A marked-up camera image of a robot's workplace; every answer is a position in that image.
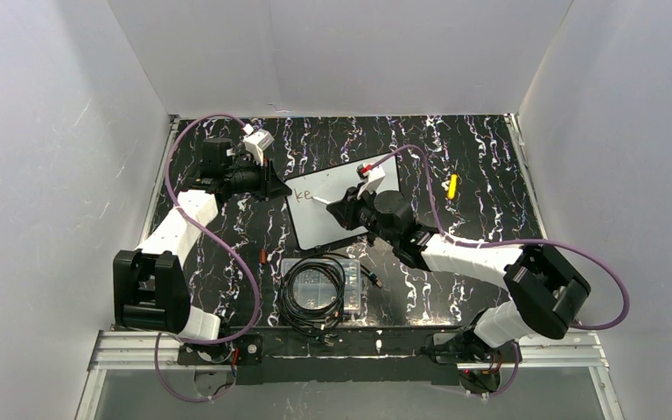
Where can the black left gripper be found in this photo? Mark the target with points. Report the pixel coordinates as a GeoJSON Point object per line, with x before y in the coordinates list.
{"type": "Point", "coordinates": [264, 179]}

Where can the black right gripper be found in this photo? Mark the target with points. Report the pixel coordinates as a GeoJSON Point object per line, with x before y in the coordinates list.
{"type": "Point", "coordinates": [357, 206]}

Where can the red whiteboard marker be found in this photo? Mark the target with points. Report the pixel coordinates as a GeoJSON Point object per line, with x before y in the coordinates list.
{"type": "Point", "coordinates": [322, 201]}

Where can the small white whiteboard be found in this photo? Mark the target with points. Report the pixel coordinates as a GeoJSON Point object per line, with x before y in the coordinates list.
{"type": "Point", "coordinates": [312, 225]}

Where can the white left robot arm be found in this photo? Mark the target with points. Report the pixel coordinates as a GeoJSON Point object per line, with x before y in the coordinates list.
{"type": "Point", "coordinates": [150, 290]}

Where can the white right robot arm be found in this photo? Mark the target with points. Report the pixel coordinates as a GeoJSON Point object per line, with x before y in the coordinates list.
{"type": "Point", "coordinates": [545, 291]}

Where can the clear plastic parts box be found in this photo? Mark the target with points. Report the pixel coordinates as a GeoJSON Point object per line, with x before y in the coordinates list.
{"type": "Point", "coordinates": [316, 281]}

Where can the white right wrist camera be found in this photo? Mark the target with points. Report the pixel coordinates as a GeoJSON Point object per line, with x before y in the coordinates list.
{"type": "Point", "coordinates": [371, 177]}

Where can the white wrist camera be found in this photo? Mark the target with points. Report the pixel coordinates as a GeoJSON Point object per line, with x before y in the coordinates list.
{"type": "Point", "coordinates": [371, 177]}
{"type": "Point", "coordinates": [256, 143]}

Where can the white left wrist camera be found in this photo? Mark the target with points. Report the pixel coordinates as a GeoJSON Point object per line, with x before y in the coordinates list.
{"type": "Point", "coordinates": [256, 143]}

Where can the aluminium front rail frame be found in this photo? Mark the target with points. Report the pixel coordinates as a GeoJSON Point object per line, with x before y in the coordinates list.
{"type": "Point", "coordinates": [145, 350]}

